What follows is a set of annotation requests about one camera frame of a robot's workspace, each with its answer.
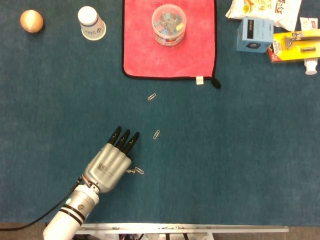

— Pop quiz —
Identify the yellow razor blister pack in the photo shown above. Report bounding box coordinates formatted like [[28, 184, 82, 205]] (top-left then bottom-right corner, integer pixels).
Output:
[[266, 29, 320, 64]]

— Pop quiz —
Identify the aluminium rail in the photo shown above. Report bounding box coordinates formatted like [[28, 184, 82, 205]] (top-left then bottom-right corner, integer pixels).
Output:
[[74, 223, 290, 235]]

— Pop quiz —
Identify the white paper cup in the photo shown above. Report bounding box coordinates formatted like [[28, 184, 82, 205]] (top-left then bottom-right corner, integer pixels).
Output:
[[77, 5, 107, 41]]

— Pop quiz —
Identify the pink cloth with black edge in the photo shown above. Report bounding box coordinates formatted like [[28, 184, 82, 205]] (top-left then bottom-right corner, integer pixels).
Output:
[[121, 0, 222, 89]]

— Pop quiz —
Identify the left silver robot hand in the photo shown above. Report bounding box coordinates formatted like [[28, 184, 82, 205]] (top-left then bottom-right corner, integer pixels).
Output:
[[83, 125, 140, 194]]

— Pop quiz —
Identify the small white sachet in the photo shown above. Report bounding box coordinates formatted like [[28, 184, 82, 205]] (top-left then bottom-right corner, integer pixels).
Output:
[[299, 17, 320, 32]]

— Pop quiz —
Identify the white snack bag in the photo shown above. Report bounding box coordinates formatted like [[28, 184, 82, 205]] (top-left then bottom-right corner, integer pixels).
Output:
[[225, 0, 303, 33]]

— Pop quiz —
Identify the clear jar of binder clips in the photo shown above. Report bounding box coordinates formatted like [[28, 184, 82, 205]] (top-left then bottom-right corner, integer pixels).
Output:
[[151, 4, 187, 47]]

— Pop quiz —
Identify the wooden egg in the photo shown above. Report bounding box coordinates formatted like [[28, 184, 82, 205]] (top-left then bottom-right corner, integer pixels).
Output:
[[19, 9, 45, 34]]

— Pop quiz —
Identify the blue speaker box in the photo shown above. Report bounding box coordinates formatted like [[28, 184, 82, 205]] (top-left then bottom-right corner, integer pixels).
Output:
[[236, 16, 275, 54]]

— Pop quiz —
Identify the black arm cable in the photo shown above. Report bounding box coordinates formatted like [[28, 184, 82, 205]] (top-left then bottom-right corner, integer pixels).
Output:
[[0, 174, 85, 231]]

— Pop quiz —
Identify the white tube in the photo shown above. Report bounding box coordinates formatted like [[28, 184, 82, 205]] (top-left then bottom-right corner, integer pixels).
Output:
[[303, 57, 320, 76]]

